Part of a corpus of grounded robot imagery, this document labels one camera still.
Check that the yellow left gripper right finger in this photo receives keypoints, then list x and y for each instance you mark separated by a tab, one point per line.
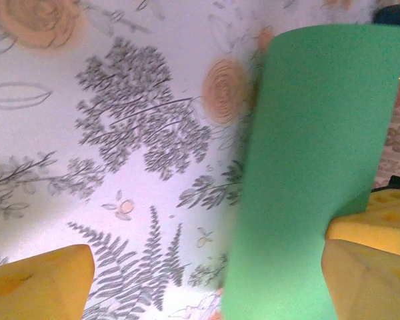
370	286

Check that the floral patterned table cover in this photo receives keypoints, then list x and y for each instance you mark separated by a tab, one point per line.
86	166

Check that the green paper sheet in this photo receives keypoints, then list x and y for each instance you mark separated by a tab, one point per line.
303	133

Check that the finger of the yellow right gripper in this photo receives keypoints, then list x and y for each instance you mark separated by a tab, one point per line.
380	226

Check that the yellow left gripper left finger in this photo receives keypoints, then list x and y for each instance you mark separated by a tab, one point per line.
36	286

